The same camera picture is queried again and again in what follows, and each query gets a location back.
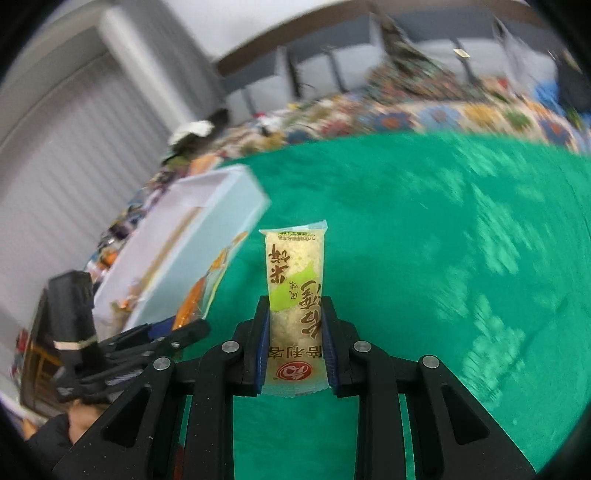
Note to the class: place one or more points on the white cardboard box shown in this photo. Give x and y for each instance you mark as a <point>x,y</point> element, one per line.
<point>207,203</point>

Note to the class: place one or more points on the person's left forearm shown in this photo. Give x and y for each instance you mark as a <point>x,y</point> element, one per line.
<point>51,438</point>

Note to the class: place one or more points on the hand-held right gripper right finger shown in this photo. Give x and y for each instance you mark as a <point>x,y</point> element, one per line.
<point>328,341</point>

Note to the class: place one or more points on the brown wooden shelf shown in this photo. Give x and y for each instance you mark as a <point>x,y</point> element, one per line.
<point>37,360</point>

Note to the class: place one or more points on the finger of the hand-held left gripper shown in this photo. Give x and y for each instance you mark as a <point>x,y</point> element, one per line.
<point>157,330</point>
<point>184,334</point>

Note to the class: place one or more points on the pale yellow rice cracker packet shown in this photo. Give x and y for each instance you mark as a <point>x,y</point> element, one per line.
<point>295,286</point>

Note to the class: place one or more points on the clear packet with orange snack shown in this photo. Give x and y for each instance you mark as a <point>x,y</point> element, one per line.
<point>212,277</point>

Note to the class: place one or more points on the person's left hand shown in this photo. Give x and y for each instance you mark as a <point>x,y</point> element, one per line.
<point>85,417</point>

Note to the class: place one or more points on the white black bundle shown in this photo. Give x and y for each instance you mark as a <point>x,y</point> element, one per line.
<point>194,131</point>

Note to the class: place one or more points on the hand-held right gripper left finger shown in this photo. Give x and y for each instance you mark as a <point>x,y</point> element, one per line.
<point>264,341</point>

